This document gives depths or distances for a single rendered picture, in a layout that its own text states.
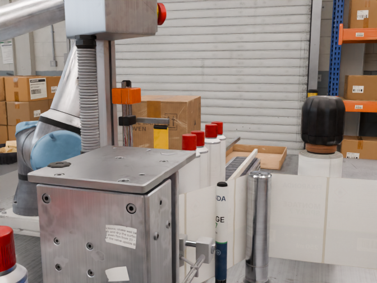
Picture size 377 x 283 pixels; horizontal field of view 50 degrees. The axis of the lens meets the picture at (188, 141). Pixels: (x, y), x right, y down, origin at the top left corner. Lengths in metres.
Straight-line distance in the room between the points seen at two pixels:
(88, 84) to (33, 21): 0.41
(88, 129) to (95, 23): 0.17
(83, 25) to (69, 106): 0.26
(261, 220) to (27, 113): 3.97
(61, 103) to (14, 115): 3.65
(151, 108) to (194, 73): 3.81
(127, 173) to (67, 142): 0.57
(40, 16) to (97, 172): 0.76
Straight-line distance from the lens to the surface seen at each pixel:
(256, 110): 5.10
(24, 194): 1.08
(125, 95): 0.77
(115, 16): 0.66
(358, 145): 4.52
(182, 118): 1.41
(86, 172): 0.36
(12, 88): 4.56
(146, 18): 0.69
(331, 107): 0.81
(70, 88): 0.94
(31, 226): 1.07
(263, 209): 0.65
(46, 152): 0.91
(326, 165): 0.82
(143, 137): 1.45
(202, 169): 0.95
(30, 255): 0.98
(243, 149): 1.98
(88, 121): 0.70
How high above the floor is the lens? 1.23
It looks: 10 degrees down
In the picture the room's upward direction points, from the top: straight up
